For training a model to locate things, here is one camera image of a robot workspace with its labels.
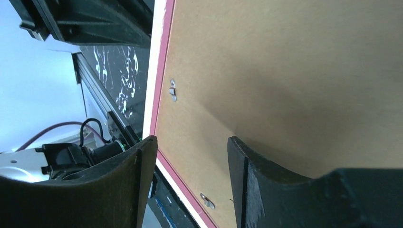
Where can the brown backing board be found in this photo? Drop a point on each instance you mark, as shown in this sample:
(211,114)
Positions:
(313,85)

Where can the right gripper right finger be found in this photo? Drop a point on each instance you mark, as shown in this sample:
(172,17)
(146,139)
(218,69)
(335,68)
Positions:
(267,195)

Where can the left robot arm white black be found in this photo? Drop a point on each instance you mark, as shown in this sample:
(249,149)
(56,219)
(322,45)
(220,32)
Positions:
(87,22)

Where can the pink wooden photo frame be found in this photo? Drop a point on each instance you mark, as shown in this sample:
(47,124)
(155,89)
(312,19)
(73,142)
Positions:
(162,20)

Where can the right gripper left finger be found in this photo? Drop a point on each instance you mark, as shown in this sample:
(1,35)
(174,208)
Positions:
(111,194)

